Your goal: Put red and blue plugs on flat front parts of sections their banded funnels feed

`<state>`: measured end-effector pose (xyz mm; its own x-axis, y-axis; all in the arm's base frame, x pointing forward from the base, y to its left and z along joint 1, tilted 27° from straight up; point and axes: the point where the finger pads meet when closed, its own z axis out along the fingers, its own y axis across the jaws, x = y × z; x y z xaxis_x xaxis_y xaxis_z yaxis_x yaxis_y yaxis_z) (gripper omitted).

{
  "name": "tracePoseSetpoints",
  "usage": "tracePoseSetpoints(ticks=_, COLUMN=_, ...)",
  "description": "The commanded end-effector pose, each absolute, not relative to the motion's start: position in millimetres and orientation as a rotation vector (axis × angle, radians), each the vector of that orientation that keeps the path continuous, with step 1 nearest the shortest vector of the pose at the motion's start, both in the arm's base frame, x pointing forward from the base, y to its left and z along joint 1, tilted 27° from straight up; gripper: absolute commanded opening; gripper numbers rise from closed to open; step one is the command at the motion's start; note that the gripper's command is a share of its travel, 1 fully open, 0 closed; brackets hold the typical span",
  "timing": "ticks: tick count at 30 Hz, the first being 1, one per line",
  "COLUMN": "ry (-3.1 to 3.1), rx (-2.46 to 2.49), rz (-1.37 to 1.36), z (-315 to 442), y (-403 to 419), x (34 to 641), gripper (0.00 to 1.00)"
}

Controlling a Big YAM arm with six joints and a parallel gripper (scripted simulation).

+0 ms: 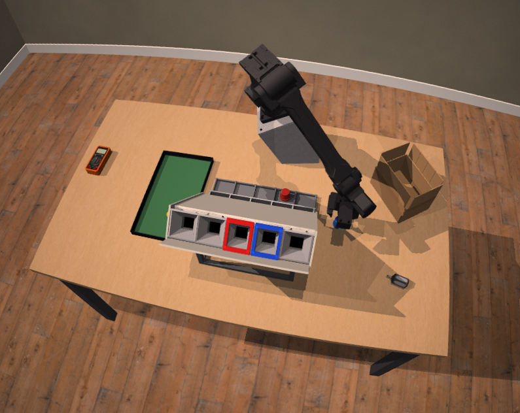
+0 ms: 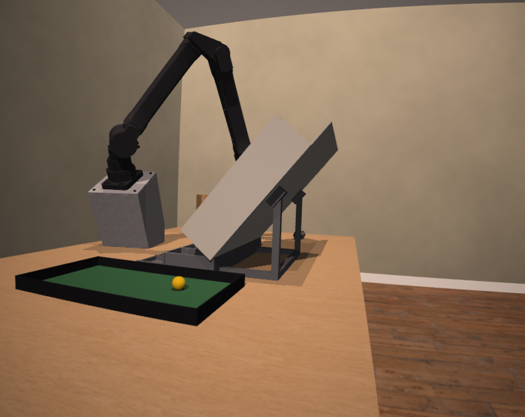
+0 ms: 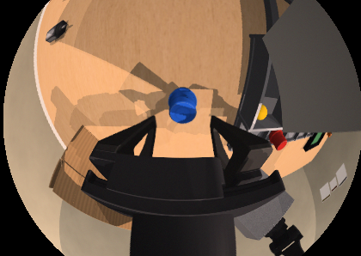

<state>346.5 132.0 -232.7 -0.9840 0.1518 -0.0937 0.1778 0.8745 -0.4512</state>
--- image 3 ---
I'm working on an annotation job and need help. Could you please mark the red plug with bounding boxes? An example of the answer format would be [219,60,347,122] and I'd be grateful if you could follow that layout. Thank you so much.
[269,130,287,150]

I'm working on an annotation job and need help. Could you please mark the grey slanted panel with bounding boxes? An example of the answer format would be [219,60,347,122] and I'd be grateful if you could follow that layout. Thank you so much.
[234,0,361,145]

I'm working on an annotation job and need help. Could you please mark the orange-yellow ball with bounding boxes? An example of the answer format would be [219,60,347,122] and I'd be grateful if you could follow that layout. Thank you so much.
[257,105,267,120]

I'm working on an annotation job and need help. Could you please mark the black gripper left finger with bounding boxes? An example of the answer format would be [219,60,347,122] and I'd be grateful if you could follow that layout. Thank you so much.
[94,115,156,156]

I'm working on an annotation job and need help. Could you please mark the blue round disc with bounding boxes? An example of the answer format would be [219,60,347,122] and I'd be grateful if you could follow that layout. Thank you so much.
[168,88,197,124]

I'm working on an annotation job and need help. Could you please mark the green tray with black rim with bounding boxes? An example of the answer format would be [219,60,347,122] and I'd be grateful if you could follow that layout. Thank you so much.
[303,132,326,152]

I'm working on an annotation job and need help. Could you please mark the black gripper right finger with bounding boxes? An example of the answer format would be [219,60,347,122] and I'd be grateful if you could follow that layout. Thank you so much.
[210,115,273,187]

